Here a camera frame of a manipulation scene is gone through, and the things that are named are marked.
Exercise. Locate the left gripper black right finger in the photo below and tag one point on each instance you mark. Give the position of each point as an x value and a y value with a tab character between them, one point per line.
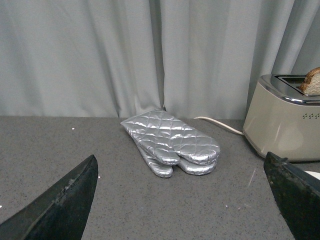
297	195

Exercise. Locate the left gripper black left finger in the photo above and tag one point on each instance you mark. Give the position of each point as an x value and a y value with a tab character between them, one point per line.
59	213

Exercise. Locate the brown bread slice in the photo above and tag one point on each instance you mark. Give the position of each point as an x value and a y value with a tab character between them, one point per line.
311	83

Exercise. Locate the beige two-slot toaster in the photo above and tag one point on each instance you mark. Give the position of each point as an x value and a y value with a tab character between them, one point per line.
283	120

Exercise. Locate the silver quilted lower oven mitt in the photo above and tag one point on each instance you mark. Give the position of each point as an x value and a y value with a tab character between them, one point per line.
166	171

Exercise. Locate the silver quilted oven mitt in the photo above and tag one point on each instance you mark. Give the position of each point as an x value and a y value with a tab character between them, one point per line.
169	139
166	171

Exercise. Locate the grey pleated curtain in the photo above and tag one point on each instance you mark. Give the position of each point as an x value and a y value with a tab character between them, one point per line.
118	58

